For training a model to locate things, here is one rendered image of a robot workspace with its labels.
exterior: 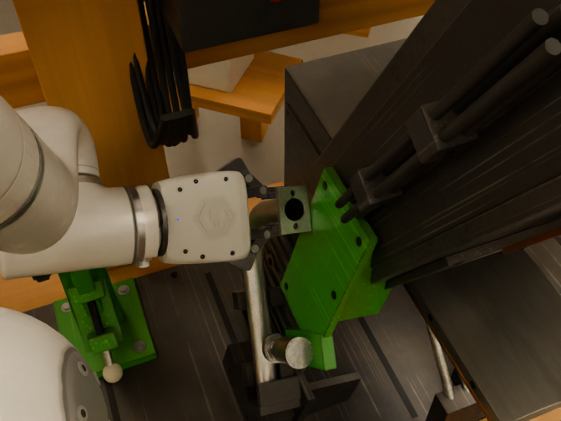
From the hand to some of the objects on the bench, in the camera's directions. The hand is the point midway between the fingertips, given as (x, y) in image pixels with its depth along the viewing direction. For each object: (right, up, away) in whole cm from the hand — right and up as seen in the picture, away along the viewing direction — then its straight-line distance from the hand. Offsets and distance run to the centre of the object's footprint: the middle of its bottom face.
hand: (280, 210), depth 79 cm
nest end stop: (-1, -28, +13) cm, 31 cm away
